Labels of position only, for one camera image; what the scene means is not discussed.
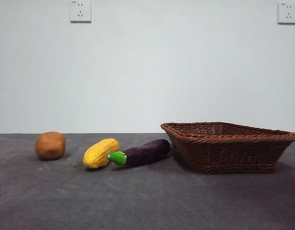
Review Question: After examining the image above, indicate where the purple eggplant with green stem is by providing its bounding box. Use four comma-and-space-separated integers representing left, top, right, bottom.
106, 138, 171, 166

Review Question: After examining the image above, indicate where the white wall socket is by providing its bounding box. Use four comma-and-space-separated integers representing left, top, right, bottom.
277, 2, 295, 25
70, 0, 92, 23

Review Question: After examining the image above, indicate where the brown potato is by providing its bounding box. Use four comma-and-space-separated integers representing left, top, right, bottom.
35, 131, 66, 161

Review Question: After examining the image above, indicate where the brown wicker basket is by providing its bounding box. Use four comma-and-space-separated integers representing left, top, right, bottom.
160, 121, 295, 175

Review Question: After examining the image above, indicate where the yellow corn cob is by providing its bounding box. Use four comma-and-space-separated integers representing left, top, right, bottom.
82, 138, 120, 170

